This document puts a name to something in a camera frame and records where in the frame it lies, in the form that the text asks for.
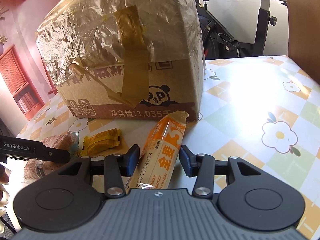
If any floral checkered tablecloth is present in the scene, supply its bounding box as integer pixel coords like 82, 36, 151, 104
17, 56, 319, 239

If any black exercise bike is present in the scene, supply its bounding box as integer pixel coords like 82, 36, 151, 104
196, 0, 289, 60

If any person left hand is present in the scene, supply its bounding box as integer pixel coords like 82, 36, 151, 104
0, 164, 11, 216

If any brown toast bread packet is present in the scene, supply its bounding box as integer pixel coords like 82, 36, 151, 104
24, 132, 80, 181

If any orange whole-wheat bread packet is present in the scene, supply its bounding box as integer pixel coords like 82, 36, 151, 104
127, 111, 189, 189

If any yellow small snack packet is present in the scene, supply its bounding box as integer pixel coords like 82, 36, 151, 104
80, 128, 121, 156

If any wooden headboard panel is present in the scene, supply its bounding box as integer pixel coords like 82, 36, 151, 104
287, 0, 319, 83

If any plastic-lined cardboard box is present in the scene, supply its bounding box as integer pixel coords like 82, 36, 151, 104
36, 0, 205, 121

